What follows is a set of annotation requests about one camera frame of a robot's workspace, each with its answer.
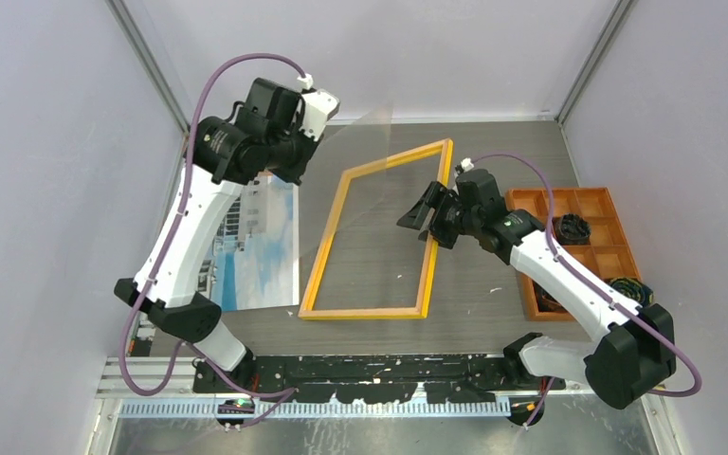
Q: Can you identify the dark rolled tie yellow pattern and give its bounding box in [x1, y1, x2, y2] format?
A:
[606, 277, 654, 307]

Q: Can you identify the dark rolled tie brown pattern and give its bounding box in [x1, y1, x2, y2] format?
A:
[533, 283, 567, 313]

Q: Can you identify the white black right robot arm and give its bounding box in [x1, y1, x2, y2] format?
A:
[396, 169, 678, 410]

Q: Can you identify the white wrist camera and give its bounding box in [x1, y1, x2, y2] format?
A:
[299, 90, 340, 142]
[454, 158, 474, 175]

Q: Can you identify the building and sky photo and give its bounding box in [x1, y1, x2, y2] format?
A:
[196, 173, 299, 312]

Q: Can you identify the aluminium rail front edge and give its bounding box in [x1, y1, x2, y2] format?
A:
[95, 351, 666, 419]

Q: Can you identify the brown wooden compartment tray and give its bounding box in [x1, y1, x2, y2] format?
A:
[504, 188, 642, 321]

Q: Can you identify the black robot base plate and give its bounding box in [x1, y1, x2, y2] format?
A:
[227, 354, 545, 405]

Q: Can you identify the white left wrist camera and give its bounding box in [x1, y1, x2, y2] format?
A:
[299, 90, 340, 142]

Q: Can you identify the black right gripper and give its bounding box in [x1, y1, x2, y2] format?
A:
[398, 181, 482, 249]

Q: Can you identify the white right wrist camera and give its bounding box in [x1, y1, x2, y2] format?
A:
[454, 158, 474, 175]

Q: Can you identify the yellow wooden picture frame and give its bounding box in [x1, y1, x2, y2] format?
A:
[298, 138, 454, 320]

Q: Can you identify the dark rolled tie with blue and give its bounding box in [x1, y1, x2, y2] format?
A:
[553, 213, 592, 246]

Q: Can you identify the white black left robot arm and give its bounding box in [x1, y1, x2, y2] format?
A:
[114, 78, 339, 392]

